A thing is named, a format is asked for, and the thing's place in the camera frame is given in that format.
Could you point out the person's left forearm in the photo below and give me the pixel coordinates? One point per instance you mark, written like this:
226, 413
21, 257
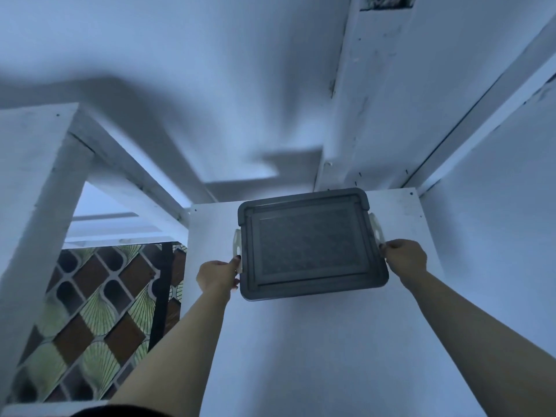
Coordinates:
174, 369

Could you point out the dark brown storage box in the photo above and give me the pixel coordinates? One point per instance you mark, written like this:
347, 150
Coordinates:
376, 226

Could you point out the person's left hand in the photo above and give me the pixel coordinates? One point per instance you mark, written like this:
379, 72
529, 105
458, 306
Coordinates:
217, 280

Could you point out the person's right forearm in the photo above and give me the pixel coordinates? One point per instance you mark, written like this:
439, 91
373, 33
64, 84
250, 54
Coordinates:
486, 351

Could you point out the grey storage box lid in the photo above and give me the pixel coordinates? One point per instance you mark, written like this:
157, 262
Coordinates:
308, 243

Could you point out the person's right hand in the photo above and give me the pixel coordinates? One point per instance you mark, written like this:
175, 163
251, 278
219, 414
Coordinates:
408, 260

